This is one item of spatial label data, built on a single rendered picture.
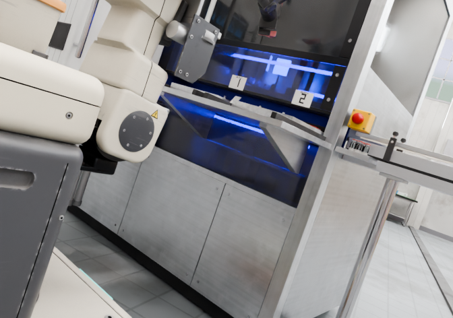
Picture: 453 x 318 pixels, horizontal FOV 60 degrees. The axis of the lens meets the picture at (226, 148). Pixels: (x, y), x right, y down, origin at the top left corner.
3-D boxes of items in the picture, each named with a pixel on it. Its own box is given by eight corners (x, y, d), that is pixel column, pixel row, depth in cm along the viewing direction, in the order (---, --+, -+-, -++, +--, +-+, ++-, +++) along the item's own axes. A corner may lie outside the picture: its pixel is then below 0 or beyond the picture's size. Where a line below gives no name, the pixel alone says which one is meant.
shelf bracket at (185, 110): (201, 137, 186) (210, 111, 186) (206, 139, 185) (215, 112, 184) (149, 121, 159) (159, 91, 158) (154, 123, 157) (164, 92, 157)
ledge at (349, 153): (346, 155, 159) (348, 151, 159) (378, 166, 152) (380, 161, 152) (334, 150, 148) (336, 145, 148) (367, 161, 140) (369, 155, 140)
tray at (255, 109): (274, 127, 174) (276, 119, 174) (327, 143, 159) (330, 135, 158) (230, 108, 147) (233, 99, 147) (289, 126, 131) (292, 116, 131)
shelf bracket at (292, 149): (292, 171, 157) (303, 140, 156) (298, 174, 155) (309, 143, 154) (246, 160, 129) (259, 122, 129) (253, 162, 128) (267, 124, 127)
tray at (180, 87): (216, 109, 194) (219, 102, 194) (259, 122, 179) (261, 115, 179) (168, 89, 167) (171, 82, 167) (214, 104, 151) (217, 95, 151)
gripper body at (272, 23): (281, 5, 150) (278, -6, 143) (276, 30, 150) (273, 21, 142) (264, 3, 152) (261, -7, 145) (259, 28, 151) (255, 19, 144)
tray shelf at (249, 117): (207, 110, 197) (209, 107, 197) (337, 152, 156) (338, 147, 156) (135, 82, 159) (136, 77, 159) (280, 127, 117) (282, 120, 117)
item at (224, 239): (130, 191, 355) (162, 98, 351) (344, 315, 232) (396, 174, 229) (19, 180, 274) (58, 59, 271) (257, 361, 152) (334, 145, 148)
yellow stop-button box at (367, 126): (352, 130, 152) (358, 112, 152) (371, 135, 148) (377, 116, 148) (346, 126, 146) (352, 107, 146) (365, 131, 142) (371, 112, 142)
